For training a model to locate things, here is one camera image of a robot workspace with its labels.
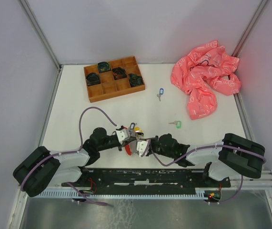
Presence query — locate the red carabiner keyring with keys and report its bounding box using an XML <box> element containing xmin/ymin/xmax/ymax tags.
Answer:
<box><xmin>124</xmin><ymin>122</ymin><xmax>144</xmax><ymax>156</ymax></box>

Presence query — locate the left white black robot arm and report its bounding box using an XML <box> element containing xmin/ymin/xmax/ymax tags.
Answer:
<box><xmin>13</xmin><ymin>126</ymin><xmax>136</xmax><ymax>197</ymax></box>

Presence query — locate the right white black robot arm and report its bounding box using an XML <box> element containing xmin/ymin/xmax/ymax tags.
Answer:
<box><xmin>136</xmin><ymin>133</ymin><xmax>266</xmax><ymax>187</ymax></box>

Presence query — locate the key with green tag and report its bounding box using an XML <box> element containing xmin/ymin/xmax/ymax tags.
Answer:
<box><xmin>169</xmin><ymin>121</ymin><xmax>181</xmax><ymax>129</ymax></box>

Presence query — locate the key with blue tag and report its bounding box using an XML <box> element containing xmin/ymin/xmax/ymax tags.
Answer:
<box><xmin>157</xmin><ymin>88</ymin><xmax>164</xmax><ymax>101</ymax></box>

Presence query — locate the wooden compartment tray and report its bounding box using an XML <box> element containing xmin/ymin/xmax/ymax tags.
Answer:
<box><xmin>83</xmin><ymin>56</ymin><xmax>146</xmax><ymax>103</ymax></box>

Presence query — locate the dark rolled item right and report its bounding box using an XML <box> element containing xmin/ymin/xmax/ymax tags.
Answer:
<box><xmin>129</xmin><ymin>73</ymin><xmax>143</xmax><ymax>87</ymax></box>

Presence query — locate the dark rolled item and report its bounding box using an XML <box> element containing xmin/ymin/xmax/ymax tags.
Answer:
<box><xmin>97</xmin><ymin>62</ymin><xmax>111</xmax><ymax>73</ymax></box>
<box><xmin>129</xmin><ymin>73</ymin><xmax>143</xmax><ymax>87</ymax></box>
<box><xmin>86</xmin><ymin>73</ymin><xmax>101</xmax><ymax>86</ymax></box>
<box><xmin>112</xmin><ymin>67</ymin><xmax>127</xmax><ymax>80</ymax></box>

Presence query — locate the dark rolled item middle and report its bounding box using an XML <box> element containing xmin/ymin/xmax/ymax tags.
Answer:
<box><xmin>112</xmin><ymin>67</ymin><xmax>127</xmax><ymax>80</ymax></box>

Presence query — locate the dark rolled item left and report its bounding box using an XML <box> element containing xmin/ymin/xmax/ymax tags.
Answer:
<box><xmin>86</xmin><ymin>73</ymin><xmax>101</xmax><ymax>86</ymax></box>

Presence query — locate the dark rolled item top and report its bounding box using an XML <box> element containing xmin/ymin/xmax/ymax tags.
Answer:
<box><xmin>97</xmin><ymin>62</ymin><xmax>111</xmax><ymax>73</ymax></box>

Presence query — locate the pink patterned cloth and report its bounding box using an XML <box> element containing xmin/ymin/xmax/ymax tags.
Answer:
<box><xmin>170</xmin><ymin>40</ymin><xmax>242</xmax><ymax>120</ymax></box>

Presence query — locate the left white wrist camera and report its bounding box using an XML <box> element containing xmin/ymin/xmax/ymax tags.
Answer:
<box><xmin>115</xmin><ymin>127</ymin><xmax>130</xmax><ymax>143</ymax></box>

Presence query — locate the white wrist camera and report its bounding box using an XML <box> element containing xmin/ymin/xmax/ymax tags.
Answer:
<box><xmin>115</xmin><ymin>127</ymin><xmax>130</xmax><ymax>143</ymax></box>
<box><xmin>136</xmin><ymin>140</ymin><xmax>150</xmax><ymax>157</ymax></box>

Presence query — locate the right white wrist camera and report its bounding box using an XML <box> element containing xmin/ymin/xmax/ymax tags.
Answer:
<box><xmin>136</xmin><ymin>140</ymin><xmax>150</xmax><ymax>157</ymax></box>

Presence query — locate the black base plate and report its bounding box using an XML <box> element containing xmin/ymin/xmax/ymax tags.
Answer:
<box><xmin>72</xmin><ymin>168</ymin><xmax>231</xmax><ymax>188</ymax></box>

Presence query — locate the white slotted cable duct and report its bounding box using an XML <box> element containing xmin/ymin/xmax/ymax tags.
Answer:
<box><xmin>28</xmin><ymin>188</ymin><xmax>210</xmax><ymax>198</ymax></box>

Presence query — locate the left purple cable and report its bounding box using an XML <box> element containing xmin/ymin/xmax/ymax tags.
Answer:
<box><xmin>20</xmin><ymin>107</ymin><xmax>120</xmax><ymax>206</ymax></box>

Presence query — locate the purple cable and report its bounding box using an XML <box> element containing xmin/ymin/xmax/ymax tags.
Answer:
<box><xmin>142</xmin><ymin>139</ymin><xmax>267</xmax><ymax>205</ymax></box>
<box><xmin>20</xmin><ymin>107</ymin><xmax>120</xmax><ymax>206</ymax></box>

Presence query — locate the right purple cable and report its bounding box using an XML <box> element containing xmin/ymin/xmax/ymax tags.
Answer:
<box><xmin>142</xmin><ymin>139</ymin><xmax>267</xmax><ymax>205</ymax></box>

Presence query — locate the aluminium frame rail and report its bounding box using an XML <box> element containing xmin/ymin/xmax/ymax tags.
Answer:
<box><xmin>227</xmin><ymin>170</ymin><xmax>272</xmax><ymax>190</ymax></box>

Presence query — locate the left aluminium frame post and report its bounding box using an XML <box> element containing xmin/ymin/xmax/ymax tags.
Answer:
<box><xmin>18</xmin><ymin>0</ymin><xmax>61</xmax><ymax>69</ymax></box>

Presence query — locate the aluminium frame post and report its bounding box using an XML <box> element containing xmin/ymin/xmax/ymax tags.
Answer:
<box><xmin>232</xmin><ymin>0</ymin><xmax>270</xmax><ymax>57</ymax></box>
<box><xmin>18</xmin><ymin>0</ymin><xmax>61</xmax><ymax>69</ymax></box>

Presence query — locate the right aluminium frame post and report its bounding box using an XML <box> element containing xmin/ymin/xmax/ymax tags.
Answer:
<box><xmin>232</xmin><ymin>0</ymin><xmax>270</xmax><ymax>57</ymax></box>

